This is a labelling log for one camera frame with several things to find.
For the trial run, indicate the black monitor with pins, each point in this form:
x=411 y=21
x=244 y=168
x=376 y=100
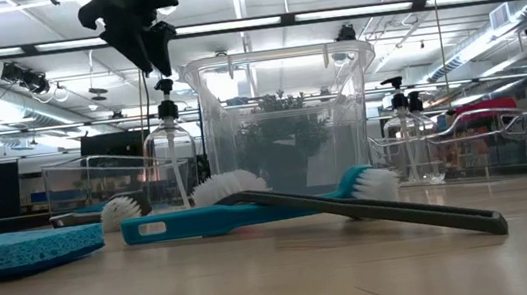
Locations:
x=112 y=145

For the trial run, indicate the black frame bar with lights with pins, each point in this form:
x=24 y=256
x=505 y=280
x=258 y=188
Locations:
x=278 y=20

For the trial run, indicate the teal dish brush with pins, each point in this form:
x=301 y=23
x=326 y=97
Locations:
x=202 y=221

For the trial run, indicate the shallow clear plastic bin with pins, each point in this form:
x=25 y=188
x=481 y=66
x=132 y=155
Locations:
x=494 y=139
x=66 y=182

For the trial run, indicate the red container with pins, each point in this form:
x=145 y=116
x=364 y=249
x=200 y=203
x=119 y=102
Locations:
x=485 y=106

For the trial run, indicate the dark grey round-head dish brush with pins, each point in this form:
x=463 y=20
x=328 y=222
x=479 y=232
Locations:
x=402 y=211

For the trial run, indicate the small green potted plant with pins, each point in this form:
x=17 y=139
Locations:
x=282 y=135

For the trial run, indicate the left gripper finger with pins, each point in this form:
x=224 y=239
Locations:
x=164 y=46
x=135 y=42

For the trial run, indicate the tall clear plastic bin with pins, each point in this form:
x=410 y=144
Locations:
x=277 y=55

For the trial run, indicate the silver ventilation duct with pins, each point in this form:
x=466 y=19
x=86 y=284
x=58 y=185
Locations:
x=482 y=40

